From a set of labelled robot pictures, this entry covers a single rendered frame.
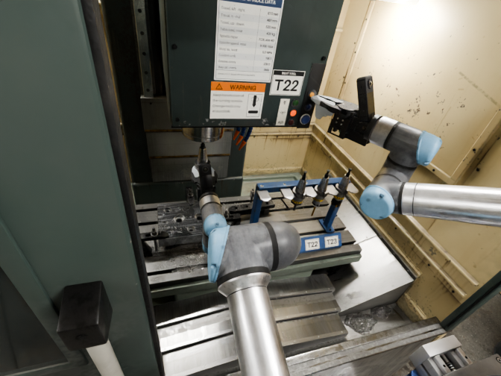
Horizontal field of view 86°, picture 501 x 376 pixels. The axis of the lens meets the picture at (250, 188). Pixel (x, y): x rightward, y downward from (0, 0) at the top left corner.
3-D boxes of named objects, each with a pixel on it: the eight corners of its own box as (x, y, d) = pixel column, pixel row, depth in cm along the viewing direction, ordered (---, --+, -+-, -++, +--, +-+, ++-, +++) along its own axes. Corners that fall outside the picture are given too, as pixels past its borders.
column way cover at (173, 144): (229, 178, 174) (236, 100, 143) (150, 183, 160) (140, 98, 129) (227, 174, 178) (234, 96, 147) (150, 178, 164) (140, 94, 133)
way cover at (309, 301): (350, 338, 132) (362, 322, 122) (154, 392, 105) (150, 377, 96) (321, 283, 154) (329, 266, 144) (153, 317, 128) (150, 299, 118)
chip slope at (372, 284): (394, 304, 149) (417, 277, 133) (276, 333, 129) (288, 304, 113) (319, 199, 215) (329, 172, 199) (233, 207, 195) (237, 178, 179)
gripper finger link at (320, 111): (302, 113, 83) (327, 125, 79) (306, 95, 80) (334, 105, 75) (307, 112, 85) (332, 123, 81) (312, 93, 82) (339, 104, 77)
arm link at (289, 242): (319, 215, 62) (254, 218, 109) (275, 221, 59) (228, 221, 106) (326, 266, 61) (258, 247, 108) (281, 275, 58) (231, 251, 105)
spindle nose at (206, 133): (224, 125, 111) (226, 96, 103) (224, 145, 98) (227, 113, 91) (183, 121, 108) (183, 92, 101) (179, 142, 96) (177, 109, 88)
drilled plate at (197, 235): (223, 239, 129) (224, 231, 126) (159, 247, 121) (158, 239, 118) (214, 206, 146) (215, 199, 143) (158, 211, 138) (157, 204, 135)
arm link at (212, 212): (204, 242, 91) (205, 225, 85) (200, 219, 99) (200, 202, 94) (227, 239, 93) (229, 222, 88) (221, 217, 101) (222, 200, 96)
